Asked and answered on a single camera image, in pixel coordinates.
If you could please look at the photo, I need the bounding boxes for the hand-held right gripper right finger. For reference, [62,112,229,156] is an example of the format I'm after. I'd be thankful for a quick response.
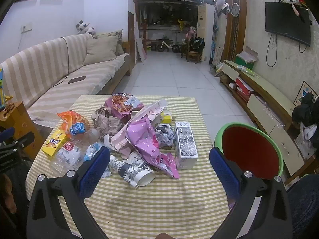
[209,147,292,239]

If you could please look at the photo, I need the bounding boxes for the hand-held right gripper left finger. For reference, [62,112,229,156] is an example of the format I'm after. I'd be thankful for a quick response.
[26,146,111,239]

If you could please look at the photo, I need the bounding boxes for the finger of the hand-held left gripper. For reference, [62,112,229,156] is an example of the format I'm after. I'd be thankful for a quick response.
[0,127,16,142]
[14,132,35,148]

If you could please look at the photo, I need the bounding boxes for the blue white plastic wrapper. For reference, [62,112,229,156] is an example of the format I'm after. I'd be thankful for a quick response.
[83,142,104,162]

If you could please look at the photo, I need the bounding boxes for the clear plastic bottle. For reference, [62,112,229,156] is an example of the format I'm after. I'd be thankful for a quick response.
[50,129,102,172]

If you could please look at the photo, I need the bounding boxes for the yellow snack box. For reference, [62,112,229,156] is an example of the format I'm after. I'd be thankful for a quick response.
[42,129,68,157]

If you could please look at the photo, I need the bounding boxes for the red bin with green rim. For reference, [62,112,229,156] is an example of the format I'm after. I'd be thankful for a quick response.
[214,122,284,180]

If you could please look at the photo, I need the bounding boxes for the floral paper cup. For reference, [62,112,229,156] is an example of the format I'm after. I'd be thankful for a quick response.
[109,154,155,188]

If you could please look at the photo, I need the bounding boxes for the white milk carton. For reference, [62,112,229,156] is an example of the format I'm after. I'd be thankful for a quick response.
[174,121,199,170]

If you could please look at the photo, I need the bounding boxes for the brown paper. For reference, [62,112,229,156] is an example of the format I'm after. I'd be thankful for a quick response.
[91,107,130,140]

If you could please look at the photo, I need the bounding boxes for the orange snack bag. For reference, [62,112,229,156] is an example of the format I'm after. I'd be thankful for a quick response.
[57,111,90,140]

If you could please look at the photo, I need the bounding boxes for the shiny pink plastic wrapper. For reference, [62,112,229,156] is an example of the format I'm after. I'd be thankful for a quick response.
[126,119,180,179]

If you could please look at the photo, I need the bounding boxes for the purple snack bag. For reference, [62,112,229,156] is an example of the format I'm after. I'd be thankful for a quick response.
[105,93,144,123]

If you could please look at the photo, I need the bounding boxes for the grey paper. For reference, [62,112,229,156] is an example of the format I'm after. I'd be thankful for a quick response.
[155,123,175,148]

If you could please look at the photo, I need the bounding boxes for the long yellow box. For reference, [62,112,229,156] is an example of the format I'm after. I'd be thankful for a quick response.
[159,112,173,125]

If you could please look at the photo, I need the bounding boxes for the torn pink cardboard box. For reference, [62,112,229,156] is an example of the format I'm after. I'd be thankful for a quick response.
[105,100,172,152]

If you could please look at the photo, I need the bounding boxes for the yellow checked tablecloth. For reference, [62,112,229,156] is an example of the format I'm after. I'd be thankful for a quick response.
[25,95,231,239]

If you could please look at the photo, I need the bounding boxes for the striped beige sofa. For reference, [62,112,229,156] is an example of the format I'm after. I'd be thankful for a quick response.
[0,33,131,127]

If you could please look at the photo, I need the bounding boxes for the red flat box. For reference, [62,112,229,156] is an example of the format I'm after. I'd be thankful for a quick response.
[235,77,255,96]

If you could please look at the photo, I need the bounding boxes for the long wooden tv cabinet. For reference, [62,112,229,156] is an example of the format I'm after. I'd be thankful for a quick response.
[219,60,317,186]

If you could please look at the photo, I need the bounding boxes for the pile of dark clothes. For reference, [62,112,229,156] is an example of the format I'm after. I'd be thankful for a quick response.
[292,93,319,130]

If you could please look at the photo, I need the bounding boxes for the star checkers board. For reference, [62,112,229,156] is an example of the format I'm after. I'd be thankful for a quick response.
[293,81,319,107]

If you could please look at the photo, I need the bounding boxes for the green box with white lid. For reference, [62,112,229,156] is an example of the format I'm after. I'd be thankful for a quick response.
[235,46,258,70]

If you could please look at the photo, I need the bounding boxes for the plain beige cushion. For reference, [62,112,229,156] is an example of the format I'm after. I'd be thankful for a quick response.
[83,35,119,66]

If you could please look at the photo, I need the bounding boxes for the wooden chair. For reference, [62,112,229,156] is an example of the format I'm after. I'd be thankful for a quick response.
[186,43,203,64]

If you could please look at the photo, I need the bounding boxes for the panda plush toy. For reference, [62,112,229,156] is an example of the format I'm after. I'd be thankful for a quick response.
[76,21,90,35]

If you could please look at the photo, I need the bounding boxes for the leaning foam mats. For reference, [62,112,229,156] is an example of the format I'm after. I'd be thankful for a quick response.
[136,36,147,63]

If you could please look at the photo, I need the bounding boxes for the patterned cushion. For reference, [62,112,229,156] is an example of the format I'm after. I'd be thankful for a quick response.
[96,29,124,56]

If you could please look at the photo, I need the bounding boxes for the white balance bike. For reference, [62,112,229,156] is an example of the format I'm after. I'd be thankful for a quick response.
[157,40,180,53]

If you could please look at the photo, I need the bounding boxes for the pink toy figure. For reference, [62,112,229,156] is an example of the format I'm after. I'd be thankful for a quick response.
[186,26,197,43]

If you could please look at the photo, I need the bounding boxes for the white standing air conditioner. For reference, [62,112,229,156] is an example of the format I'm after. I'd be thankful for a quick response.
[197,4,215,60]

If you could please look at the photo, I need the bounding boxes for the black television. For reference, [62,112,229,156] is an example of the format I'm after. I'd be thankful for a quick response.
[265,2,312,47]

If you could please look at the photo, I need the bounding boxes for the black cable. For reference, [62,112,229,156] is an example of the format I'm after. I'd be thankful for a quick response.
[51,37,70,87]

